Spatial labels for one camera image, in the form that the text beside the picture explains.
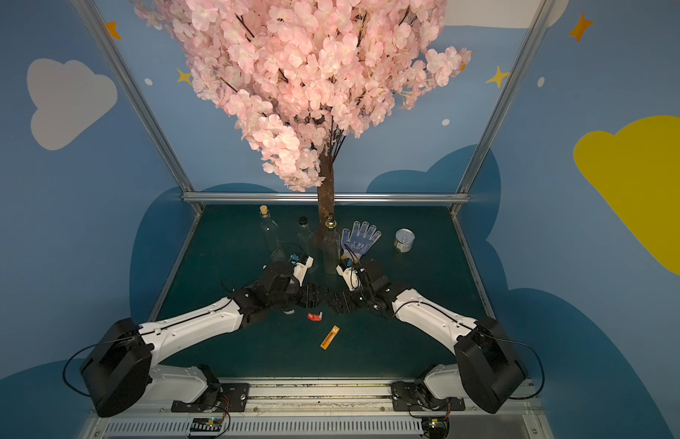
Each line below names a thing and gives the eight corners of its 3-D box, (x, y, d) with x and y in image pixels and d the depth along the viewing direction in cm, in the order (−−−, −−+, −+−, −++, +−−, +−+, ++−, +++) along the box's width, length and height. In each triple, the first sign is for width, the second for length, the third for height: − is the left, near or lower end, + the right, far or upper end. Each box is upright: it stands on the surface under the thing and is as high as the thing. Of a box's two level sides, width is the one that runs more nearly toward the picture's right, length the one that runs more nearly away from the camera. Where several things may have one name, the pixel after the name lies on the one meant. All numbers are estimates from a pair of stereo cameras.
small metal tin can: (390, 247, 108) (391, 241, 105) (397, 232, 114) (398, 226, 111) (408, 254, 106) (410, 248, 103) (414, 238, 112) (417, 232, 109)
